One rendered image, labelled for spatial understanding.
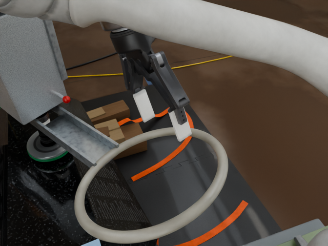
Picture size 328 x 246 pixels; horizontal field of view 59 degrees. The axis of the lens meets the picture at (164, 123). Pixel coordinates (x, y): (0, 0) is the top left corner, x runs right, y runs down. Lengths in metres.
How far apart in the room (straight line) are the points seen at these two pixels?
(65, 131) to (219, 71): 2.55
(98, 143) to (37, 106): 0.28
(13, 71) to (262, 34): 0.90
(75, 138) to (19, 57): 0.36
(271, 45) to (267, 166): 2.20
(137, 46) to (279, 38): 0.22
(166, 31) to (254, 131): 2.54
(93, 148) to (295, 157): 1.97
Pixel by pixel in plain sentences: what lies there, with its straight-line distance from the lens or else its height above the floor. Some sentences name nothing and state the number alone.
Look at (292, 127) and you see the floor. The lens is 3.00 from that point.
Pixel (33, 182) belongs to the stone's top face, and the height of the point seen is 0.84.
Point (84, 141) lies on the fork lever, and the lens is 1.18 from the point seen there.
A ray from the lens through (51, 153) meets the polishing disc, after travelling 1.46.
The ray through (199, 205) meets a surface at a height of 1.30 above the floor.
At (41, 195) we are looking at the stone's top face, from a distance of 1.40.
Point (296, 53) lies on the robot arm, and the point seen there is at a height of 1.73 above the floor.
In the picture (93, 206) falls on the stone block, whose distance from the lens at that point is 1.31.
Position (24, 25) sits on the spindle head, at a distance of 1.11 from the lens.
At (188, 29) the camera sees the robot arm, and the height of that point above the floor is 1.79.
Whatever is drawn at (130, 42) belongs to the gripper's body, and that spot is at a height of 1.71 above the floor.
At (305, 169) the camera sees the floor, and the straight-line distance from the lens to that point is 2.69.
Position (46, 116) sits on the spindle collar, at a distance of 1.38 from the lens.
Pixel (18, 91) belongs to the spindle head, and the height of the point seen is 1.29.
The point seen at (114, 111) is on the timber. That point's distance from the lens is 2.76.
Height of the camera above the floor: 1.94
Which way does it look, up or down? 44 degrees down
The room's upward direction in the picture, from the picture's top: straight up
